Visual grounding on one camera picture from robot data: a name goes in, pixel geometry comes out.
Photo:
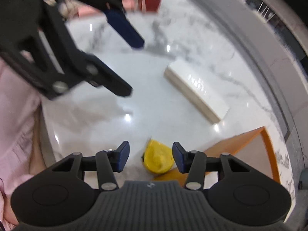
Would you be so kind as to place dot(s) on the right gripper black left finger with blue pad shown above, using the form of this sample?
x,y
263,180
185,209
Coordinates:
x,y
105,163

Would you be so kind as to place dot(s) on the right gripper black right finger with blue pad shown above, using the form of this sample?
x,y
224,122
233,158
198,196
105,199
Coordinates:
x,y
195,164

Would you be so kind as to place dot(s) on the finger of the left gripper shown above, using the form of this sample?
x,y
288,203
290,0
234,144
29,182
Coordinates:
x,y
118,21
101,75

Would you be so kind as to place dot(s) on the yellow plush lemon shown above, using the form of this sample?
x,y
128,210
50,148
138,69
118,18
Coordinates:
x,y
157,157

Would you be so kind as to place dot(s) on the pink shirt torso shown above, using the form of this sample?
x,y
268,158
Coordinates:
x,y
20,154

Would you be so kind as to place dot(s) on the white flat box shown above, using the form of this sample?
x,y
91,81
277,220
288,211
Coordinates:
x,y
194,87

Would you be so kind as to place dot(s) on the orange storage box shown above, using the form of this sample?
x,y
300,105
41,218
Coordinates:
x,y
253,147

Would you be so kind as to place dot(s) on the grey raised ledge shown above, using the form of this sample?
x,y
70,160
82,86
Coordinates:
x,y
273,65

